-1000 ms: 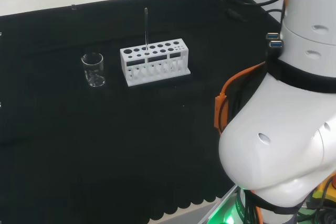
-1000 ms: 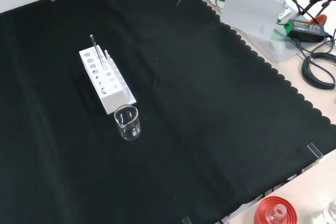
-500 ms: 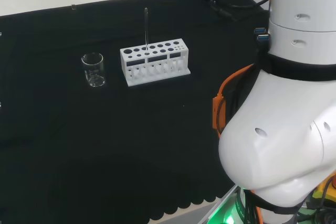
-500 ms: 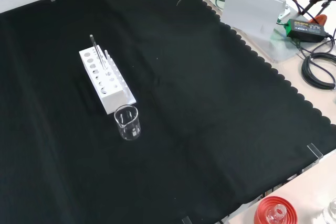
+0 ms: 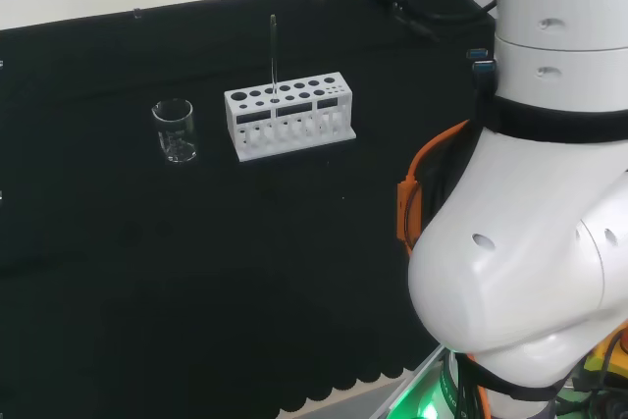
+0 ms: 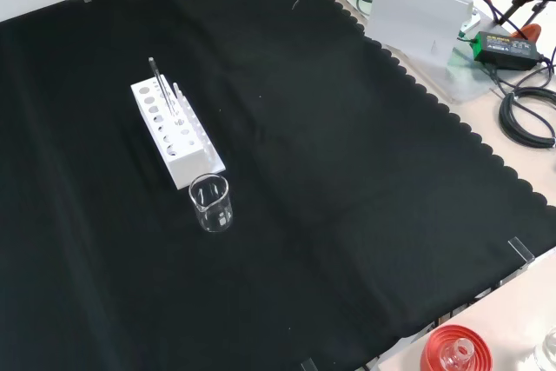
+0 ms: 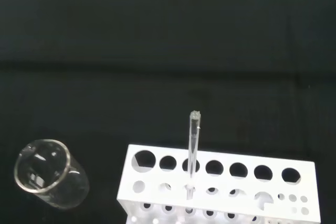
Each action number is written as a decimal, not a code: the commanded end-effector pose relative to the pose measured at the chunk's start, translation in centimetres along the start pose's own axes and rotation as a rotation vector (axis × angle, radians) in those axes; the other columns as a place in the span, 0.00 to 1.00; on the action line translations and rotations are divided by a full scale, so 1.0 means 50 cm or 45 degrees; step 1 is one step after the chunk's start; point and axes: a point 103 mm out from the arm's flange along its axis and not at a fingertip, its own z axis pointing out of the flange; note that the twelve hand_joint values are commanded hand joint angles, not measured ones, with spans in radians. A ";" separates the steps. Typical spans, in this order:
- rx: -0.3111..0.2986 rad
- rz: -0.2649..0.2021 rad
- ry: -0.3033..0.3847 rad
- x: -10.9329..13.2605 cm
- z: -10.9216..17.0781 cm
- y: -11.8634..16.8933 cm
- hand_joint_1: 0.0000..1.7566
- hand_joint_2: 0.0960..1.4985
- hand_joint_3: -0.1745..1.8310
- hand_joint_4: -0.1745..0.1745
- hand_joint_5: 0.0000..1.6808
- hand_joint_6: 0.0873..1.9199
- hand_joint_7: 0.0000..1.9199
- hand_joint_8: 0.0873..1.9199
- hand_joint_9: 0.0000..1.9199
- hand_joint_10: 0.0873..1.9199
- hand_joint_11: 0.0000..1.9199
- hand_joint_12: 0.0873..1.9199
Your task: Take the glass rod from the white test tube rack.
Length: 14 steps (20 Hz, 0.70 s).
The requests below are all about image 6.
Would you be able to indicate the clear glass rod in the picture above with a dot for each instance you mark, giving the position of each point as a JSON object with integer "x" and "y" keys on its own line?
{"x": 161, "y": 84}

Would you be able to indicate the white test tube rack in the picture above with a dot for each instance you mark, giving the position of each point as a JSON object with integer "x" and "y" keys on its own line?
{"x": 187, "y": 159}

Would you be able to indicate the white thread scrap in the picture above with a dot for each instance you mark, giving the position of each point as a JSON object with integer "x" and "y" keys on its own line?
{"x": 296, "y": 3}

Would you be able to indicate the small clear glass beaker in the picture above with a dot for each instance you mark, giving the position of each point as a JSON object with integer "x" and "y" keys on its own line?
{"x": 216, "y": 216}

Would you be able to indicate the black scalloped bench cloth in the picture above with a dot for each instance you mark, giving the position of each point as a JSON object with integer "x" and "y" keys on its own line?
{"x": 304, "y": 171}

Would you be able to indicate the pale white board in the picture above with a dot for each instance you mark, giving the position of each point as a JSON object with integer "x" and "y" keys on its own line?
{"x": 412, "y": 19}

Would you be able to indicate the black power adapter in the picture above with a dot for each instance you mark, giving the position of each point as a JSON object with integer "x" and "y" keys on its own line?
{"x": 506, "y": 50}

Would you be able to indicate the orange clamp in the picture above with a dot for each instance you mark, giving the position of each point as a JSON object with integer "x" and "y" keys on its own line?
{"x": 529, "y": 32}

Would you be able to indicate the clear acrylic cloth clip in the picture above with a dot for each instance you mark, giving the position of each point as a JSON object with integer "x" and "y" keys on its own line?
{"x": 521, "y": 251}
{"x": 309, "y": 364}

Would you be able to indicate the red ribbed funnel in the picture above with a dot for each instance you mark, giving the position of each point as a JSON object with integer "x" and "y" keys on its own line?
{"x": 436, "y": 345}

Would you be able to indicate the clear glass flask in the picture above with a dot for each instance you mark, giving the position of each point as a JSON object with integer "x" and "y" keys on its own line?
{"x": 458, "y": 353}

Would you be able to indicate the clear glass vessel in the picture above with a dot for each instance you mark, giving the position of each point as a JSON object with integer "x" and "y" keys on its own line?
{"x": 548, "y": 351}

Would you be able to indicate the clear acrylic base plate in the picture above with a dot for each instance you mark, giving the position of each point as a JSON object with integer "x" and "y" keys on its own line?
{"x": 471, "y": 84}

